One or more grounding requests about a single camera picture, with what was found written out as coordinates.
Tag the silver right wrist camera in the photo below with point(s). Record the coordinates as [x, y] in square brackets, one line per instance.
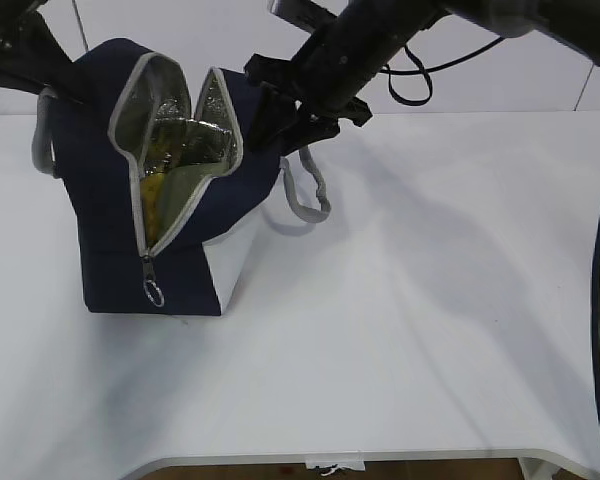
[303, 14]

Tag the green lidded glass container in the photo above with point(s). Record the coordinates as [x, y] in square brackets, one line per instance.
[198, 150]

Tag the navy and white lunch bag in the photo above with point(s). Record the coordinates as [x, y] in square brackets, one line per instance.
[102, 149]

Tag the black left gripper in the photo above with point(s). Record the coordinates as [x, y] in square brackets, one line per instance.
[31, 59]

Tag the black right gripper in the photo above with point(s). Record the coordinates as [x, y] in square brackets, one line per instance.
[325, 74]

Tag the yellow banana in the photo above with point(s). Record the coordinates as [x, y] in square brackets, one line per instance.
[155, 196]

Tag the white table leg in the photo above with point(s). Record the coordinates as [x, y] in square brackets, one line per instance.
[537, 469]

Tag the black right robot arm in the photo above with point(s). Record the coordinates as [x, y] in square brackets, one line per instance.
[392, 24]

